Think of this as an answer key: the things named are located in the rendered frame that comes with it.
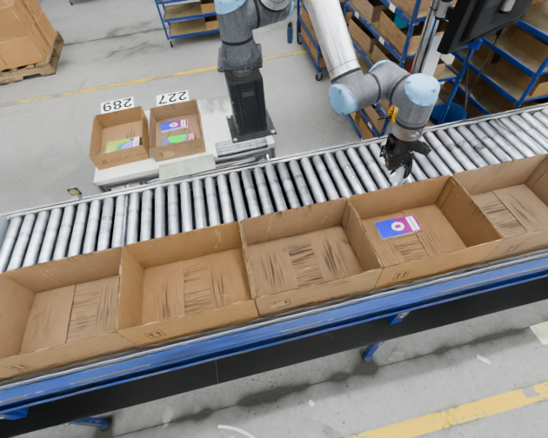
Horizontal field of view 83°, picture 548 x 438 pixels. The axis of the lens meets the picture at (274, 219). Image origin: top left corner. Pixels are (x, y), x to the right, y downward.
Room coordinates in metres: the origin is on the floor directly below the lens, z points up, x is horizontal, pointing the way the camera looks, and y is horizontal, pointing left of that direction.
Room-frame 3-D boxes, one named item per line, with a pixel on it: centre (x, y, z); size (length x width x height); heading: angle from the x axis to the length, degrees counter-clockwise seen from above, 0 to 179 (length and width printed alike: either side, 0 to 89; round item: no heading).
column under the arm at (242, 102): (1.56, 0.08, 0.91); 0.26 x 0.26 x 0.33; 9
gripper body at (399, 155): (0.75, -0.43, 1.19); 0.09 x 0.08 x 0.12; 97
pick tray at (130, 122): (1.52, 0.83, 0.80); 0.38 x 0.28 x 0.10; 10
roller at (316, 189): (1.00, -0.23, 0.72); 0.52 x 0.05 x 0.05; 7
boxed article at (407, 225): (0.64, -0.47, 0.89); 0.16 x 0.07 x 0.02; 97
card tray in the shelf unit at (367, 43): (2.49, -0.95, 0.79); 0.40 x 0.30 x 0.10; 9
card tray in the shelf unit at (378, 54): (2.03, -1.01, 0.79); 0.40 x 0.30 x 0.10; 9
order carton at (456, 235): (0.57, -0.48, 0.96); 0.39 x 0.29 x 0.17; 97
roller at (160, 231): (0.90, 0.54, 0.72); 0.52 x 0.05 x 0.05; 7
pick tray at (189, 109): (1.53, 0.50, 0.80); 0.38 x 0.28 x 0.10; 8
